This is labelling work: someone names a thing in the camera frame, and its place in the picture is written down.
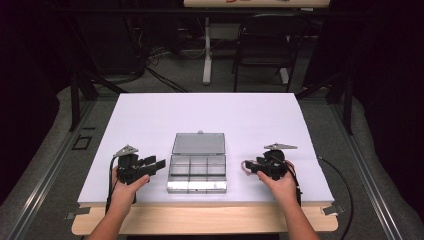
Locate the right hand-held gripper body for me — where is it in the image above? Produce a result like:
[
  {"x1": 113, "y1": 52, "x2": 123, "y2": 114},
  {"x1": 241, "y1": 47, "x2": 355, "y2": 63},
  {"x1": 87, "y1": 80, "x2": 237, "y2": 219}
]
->
[{"x1": 255, "y1": 143, "x2": 299, "y2": 182}]

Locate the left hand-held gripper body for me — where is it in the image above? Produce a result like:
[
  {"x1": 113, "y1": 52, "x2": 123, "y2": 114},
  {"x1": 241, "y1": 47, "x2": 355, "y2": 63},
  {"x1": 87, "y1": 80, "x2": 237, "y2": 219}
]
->
[{"x1": 113, "y1": 144, "x2": 152, "y2": 184}]

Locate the red rubber band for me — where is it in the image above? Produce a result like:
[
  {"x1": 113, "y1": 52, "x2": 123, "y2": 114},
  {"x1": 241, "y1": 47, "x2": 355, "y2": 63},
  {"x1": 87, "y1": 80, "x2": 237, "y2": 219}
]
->
[{"x1": 241, "y1": 159, "x2": 256, "y2": 177}]

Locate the transparent grey compartment box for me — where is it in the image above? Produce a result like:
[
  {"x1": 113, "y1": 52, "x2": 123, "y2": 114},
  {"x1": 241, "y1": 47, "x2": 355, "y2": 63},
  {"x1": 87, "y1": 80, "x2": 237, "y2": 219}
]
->
[{"x1": 165, "y1": 130, "x2": 228, "y2": 194}]

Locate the person's left hand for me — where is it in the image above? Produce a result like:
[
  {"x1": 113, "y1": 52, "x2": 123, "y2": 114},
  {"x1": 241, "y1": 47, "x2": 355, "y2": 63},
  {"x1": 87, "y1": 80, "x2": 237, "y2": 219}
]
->
[{"x1": 111, "y1": 165, "x2": 151, "y2": 207}]

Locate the person's right hand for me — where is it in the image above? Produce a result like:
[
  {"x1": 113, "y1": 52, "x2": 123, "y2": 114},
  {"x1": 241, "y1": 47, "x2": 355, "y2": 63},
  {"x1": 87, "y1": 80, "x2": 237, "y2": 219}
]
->
[{"x1": 257, "y1": 160, "x2": 301, "y2": 209}]

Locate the grey metal table clamp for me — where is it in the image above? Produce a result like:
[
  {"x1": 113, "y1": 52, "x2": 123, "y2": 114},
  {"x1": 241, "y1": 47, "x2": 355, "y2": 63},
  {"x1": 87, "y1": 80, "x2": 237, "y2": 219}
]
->
[
  {"x1": 321, "y1": 203, "x2": 347, "y2": 217},
  {"x1": 64, "y1": 206, "x2": 92, "y2": 220}
]

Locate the wooden table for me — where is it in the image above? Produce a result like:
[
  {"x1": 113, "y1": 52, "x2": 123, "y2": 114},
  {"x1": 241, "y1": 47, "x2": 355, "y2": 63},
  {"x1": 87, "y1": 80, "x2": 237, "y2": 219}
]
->
[{"x1": 70, "y1": 201, "x2": 339, "y2": 236}]

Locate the white table sheet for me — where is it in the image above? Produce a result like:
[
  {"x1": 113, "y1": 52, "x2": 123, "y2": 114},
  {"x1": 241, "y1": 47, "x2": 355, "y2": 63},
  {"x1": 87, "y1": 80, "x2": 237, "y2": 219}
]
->
[{"x1": 77, "y1": 92, "x2": 335, "y2": 205}]

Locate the black folding chair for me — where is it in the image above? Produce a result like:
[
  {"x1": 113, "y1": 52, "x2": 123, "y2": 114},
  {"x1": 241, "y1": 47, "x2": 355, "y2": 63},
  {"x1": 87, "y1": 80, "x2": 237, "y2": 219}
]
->
[{"x1": 232, "y1": 13, "x2": 309, "y2": 94}]

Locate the black curtain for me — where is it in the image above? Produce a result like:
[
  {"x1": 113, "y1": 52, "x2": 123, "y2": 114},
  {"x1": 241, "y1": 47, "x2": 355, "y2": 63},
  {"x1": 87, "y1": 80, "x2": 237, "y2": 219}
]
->
[
  {"x1": 349, "y1": 0, "x2": 424, "y2": 211},
  {"x1": 0, "y1": 0, "x2": 78, "y2": 204}
]

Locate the white-legged wooden desk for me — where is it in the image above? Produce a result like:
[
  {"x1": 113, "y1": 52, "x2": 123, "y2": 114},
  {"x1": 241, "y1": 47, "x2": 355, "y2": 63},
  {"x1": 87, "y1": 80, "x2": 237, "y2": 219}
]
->
[{"x1": 183, "y1": 0, "x2": 331, "y2": 86}]

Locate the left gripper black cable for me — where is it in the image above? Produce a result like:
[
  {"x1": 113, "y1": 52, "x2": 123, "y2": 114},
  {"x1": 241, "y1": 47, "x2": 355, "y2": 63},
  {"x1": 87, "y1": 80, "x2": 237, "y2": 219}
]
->
[{"x1": 105, "y1": 156, "x2": 122, "y2": 215}]

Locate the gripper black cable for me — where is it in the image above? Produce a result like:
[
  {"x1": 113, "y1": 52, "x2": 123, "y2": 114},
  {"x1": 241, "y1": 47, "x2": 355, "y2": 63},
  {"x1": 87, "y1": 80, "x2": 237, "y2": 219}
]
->
[
  {"x1": 105, "y1": 156, "x2": 122, "y2": 215},
  {"x1": 284, "y1": 161, "x2": 303, "y2": 207}
]

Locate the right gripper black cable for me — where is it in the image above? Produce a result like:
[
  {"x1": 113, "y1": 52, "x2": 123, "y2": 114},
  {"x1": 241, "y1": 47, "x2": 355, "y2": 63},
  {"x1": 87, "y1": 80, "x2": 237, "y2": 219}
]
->
[{"x1": 284, "y1": 161, "x2": 303, "y2": 207}]

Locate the aluminium floor rail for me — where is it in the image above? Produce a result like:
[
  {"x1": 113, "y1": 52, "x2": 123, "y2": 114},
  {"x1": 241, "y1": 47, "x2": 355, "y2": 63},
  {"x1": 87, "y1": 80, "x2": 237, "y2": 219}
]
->
[
  {"x1": 328, "y1": 103, "x2": 406, "y2": 240},
  {"x1": 6, "y1": 99, "x2": 98, "y2": 240}
]

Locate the long black floor cable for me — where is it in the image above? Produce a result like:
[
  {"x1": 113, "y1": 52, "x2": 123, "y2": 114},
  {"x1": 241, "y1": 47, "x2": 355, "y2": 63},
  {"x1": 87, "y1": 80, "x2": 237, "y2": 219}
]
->
[{"x1": 316, "y1": 154, "x2": 355, "y2": 240}]

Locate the thick black floor cable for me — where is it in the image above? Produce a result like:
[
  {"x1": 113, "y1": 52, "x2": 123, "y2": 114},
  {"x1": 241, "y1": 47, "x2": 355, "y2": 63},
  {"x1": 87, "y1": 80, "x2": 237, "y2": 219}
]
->
[{"x1": 145, "y1": 66, "x2": 191, "y2": 94}]

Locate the black metal stand frame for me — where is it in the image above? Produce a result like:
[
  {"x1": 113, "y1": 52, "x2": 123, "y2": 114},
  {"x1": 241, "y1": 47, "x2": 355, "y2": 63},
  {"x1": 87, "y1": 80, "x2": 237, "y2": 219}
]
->
[
  {"x1": 294, "y1": 71, "x2": 354, "y2": 136},
  {"x1": 68, "y1": 71, "x2": 129, "y2": 133}
]

